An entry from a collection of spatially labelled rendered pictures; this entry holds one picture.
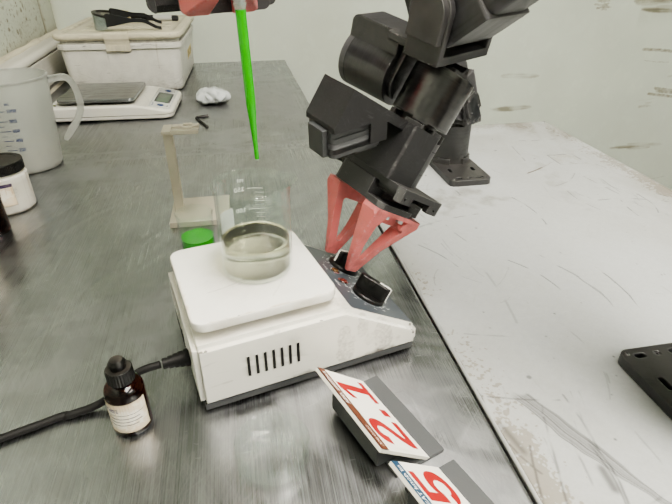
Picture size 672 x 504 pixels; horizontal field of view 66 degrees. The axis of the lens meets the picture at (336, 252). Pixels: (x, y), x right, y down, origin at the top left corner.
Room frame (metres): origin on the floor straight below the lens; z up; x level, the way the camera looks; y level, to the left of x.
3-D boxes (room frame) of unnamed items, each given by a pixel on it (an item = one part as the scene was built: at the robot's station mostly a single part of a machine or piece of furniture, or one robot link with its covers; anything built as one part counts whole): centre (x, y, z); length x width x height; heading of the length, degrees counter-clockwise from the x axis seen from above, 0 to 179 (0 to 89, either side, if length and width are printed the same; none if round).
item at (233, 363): (0.39, 0.05, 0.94); 0.22 x 0.13 x 0.08; 114
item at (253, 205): (0.38, 0.07, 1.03); 0.07 x 0.06 x 0.08; 103
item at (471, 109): (0.85, -0.19, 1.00); 0.09 x 0.06 x 0.06; 43
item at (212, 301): (0.38, 0.08, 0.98); 0.12 x 0.12 x 0.01; 24
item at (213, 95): (1.25, 0.29, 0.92); 0.08 x 0.08 x 0.04; 8
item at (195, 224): (0.55, 0.17, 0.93); 0.04 x 0.04 x 0.06
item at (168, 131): (0.66, 0.19, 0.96); 0.08 x 0.08 x 0.13; 10
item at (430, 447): (0.28, -0.03, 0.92); 0.09 x 0.06 x 0.04; 30
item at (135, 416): (0.29, 0.16, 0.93); 0.03 x 0.03 x 0.07
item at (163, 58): (1.53, 0.56, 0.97); 0.37 x 0.31 x 0.14; 8
